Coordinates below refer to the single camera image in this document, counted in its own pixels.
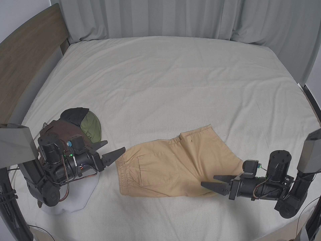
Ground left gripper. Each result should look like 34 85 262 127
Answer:
64 140 126 179

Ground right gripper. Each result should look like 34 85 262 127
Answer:
201 174 268 201

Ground tan shorts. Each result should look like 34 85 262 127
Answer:
115 125 245 198

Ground bed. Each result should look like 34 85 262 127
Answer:
0 4 321 241

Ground green garment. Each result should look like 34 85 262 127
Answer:
80 110 103 143

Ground brown garment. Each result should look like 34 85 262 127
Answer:
36 119 101 208

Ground black garment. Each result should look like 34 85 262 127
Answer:
61 107 90 130

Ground white garment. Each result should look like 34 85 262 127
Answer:
41 171 100 215

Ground pale grey curtain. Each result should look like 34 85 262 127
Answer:
48 0 235 45
221 0 321 87

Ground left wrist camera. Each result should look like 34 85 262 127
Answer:
66 136 88 155

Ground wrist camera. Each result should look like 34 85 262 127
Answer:
242 160 260 180
66 136 88 155

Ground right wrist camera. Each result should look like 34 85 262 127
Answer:
242 160 260 180

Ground black cable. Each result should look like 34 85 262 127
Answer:
26 224 54 241

